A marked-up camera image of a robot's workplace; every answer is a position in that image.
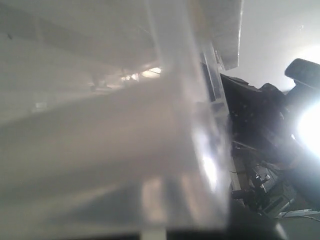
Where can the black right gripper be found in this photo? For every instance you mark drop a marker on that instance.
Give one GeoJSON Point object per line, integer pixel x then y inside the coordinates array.
{"type": "Point", "coordinates": [262, 126]}

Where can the clear drawer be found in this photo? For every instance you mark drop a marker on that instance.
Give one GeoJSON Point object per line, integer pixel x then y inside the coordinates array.
{"type": "Point", "coordinates": [113, 119]}

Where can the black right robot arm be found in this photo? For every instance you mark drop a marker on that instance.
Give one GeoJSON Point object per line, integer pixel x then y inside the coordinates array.
{"type": "Point", "coordinates": [265, 189]}

